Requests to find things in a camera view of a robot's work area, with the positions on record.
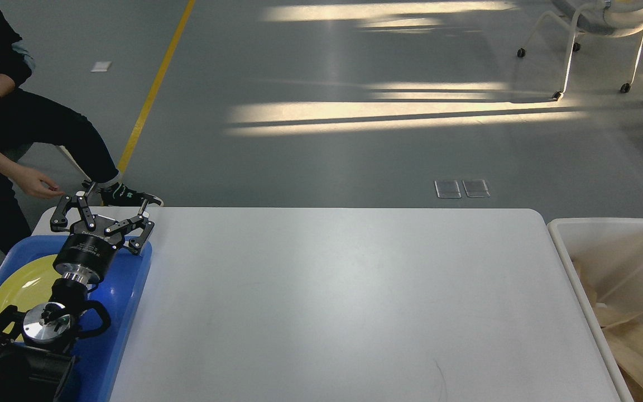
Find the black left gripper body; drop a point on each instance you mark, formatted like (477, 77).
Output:
(87, 256)

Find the yellow round plate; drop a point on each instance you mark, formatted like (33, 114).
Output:
(30, 284)

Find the brown paper bag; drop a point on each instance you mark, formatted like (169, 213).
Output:
(623, 332)
(589, 289)

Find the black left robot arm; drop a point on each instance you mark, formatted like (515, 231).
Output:
(36, 346)

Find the person in dark trousers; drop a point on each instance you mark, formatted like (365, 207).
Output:
(27, 118)

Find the blue plastic tray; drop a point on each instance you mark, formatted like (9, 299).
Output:
(97, 358)

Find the white plastic bin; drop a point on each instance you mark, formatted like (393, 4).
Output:
(611, 249)

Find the white chair on casters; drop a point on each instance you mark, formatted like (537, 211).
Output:
(616, 19)

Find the white frame with casters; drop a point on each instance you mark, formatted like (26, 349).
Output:
(73, 162)

